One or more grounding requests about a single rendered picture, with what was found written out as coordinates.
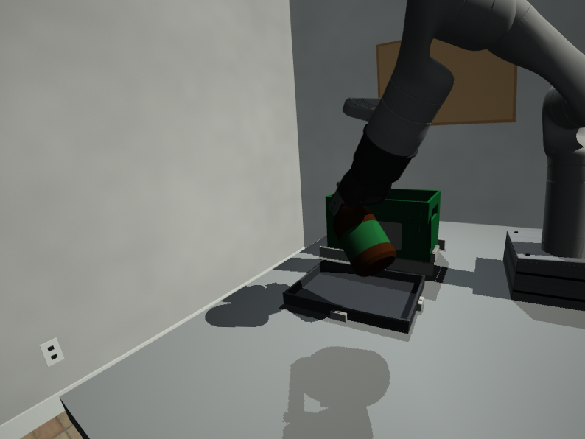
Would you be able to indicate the dark green crate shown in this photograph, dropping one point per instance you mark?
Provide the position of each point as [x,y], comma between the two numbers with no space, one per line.
[409,218]

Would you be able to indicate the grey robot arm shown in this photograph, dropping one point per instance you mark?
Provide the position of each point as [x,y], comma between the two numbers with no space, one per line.
[514,31]

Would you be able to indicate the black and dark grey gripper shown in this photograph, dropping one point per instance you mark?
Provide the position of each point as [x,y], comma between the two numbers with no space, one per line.
[389,143]

